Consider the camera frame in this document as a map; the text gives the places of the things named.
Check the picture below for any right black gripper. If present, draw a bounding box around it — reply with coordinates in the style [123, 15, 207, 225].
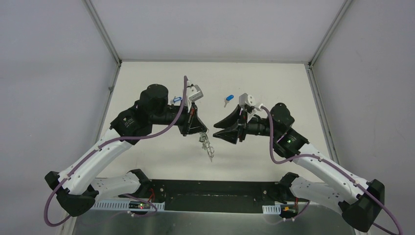
[212, 104, 280, 144]

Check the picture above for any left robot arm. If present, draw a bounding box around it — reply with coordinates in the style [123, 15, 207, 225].
[45, 83, 207, 217]

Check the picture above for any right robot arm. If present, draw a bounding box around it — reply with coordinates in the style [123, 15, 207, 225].
[213, 103, 385, 232]

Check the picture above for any blue tag key centre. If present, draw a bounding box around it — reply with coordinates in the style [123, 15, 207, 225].
[224, 94, 234, 108]

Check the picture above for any blue tag key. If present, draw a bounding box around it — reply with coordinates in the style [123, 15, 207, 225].
[224, 94, 234, 108]
[170, 96, 182, 105]

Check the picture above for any blue tag key left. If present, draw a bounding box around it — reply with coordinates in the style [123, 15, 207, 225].
[170, 96, 182, 105]

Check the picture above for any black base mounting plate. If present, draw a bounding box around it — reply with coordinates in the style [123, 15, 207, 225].
[132, 180, 296, 213]

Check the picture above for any right controller board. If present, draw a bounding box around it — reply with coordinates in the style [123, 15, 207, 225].
[280, 205, 299, 217]

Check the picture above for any controller board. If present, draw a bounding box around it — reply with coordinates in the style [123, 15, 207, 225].
[280, 205, 299, 217]
[129, 201, 151, 210]

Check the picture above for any left controller board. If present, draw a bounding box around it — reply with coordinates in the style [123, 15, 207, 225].
[129, 201, 151, 210]

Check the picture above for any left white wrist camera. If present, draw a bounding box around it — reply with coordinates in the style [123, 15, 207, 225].
[186, 84, 204, 103]

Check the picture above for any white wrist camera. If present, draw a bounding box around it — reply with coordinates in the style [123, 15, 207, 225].
[186, 84, 204, 103]
[238, 93, 263, 114]

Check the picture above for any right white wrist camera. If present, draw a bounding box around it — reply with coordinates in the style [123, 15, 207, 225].
[238, 93, 263, 114]

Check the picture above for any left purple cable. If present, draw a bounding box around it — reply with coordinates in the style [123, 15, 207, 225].
[43, 75, 195, 227]

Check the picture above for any purple cable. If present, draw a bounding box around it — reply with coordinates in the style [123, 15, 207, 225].
[259, 105, 405, 235]
[43, 75, 195, 227]

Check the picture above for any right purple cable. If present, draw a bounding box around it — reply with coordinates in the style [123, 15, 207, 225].
[259, 105, 405, 235]

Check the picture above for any aluminium frame rail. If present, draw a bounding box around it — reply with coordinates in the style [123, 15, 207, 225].
[69, 196, 354, 235]

